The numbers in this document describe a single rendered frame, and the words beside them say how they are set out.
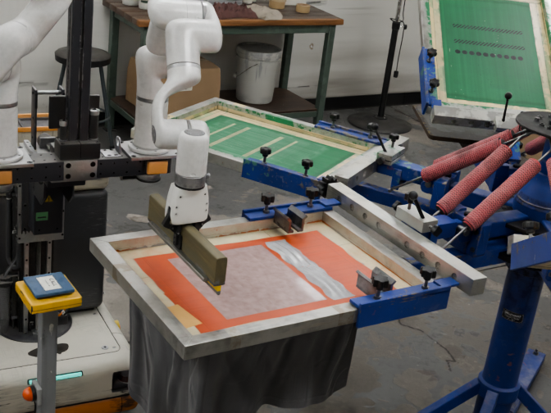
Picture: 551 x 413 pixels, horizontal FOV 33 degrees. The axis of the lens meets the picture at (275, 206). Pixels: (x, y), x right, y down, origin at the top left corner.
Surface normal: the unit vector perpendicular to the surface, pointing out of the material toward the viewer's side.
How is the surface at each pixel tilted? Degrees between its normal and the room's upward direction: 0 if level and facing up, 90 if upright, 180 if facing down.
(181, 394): 91
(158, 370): 92
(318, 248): 0
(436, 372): 0
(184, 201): 91
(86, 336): 0
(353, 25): 90
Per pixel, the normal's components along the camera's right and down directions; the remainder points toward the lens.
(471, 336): 0.11, -0.91
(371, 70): 0.52, 0.39
